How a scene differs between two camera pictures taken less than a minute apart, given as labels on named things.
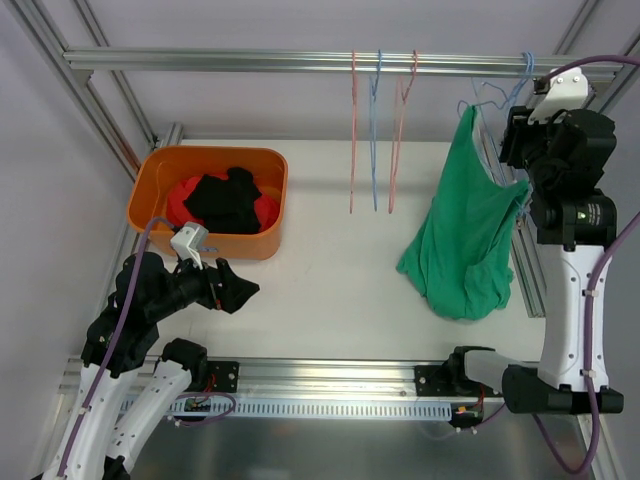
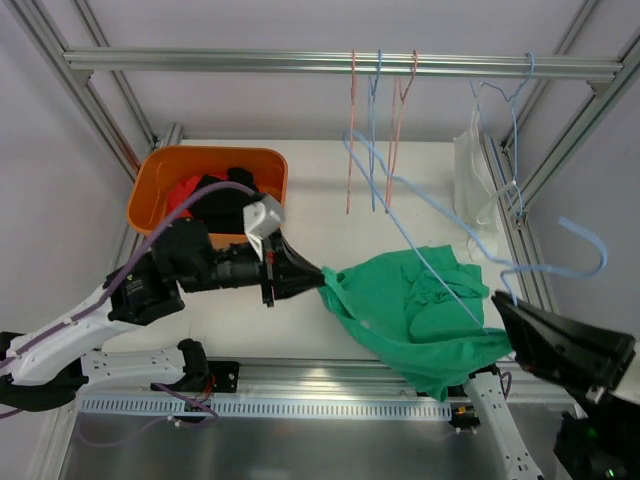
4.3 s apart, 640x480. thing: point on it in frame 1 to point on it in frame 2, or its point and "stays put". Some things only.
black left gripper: [220, 287] to [269, 275]
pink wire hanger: [354, 82] stays put
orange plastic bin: [157, 168] stays put
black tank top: [228, 205] stays put
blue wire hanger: [373, 113] stays put
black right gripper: [513, 138] to [615, 361]
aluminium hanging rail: [329, 61] stays put
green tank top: [462, 253] to [427, 309]
